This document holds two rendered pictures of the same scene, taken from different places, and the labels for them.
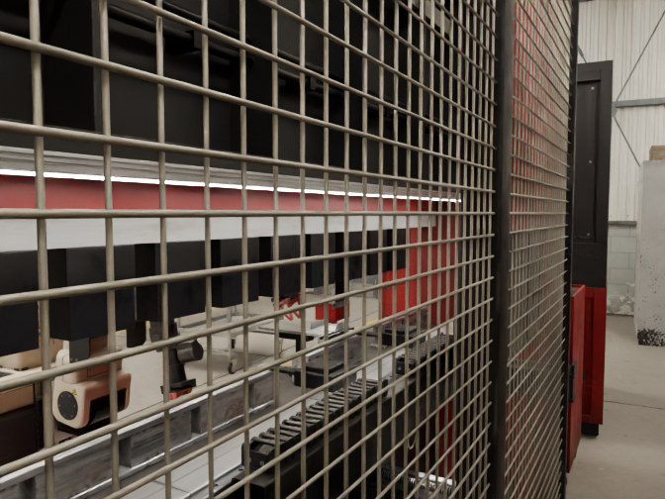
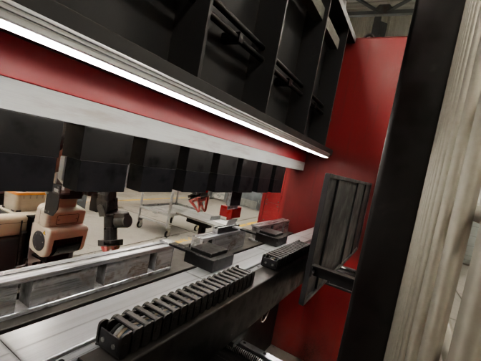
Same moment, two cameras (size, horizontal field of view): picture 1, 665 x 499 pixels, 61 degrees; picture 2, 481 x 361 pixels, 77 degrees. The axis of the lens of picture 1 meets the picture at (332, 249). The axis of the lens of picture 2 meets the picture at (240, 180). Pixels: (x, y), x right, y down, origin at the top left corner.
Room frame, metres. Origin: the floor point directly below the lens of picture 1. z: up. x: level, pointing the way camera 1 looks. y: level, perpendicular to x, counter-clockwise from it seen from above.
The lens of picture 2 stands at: (0.40, -0.03, 1.33)
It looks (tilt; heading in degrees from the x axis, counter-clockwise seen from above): 4 degrees down; 0
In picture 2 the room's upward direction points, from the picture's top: 11 degrees clockwise
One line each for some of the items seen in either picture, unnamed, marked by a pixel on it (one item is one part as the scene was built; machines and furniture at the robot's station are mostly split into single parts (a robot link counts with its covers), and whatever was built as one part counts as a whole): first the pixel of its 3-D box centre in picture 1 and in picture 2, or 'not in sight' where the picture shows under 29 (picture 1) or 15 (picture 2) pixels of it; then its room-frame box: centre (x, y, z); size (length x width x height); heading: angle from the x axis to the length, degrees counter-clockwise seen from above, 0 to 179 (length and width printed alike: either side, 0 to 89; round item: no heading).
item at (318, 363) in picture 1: (300, 368); (192, 248); (1.39, 0.08, 1.01); 0.26 x 0.12 x 0.05; 60
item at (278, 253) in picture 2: (429, 351); (289, 253); (1.52, -0.27, 1.02); 0.37 x 0.06 x 0.04; 150
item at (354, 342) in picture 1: (332, 355); (220, 241); (1.85, 0.00, 0.92); 0.39 x 0.06 x 0.10; 150
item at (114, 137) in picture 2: (167, 278); (96, 159); (1.23, 0.36, 1.26); 0.15 x 0.09 x 0.17; 150
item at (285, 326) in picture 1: (303, 327); (205, 218); (1.98, 0.10, 1.00); 0.26 x 0.18 x 0.01; 60
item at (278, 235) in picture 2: (382, 333); (257, 232); (1.81, -0.16, 1.01); 0.26 x 0.12 x 0.05; 60
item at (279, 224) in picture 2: (402, 325); (270, 228); (2.38, -0.30, 0.92); 0.50 x 0.06 x 0.10; 150
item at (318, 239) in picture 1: (312, 258); (218, 172); (1.75, 0.06, 1.26); 0.15 x 0.09 x 0.17; 150
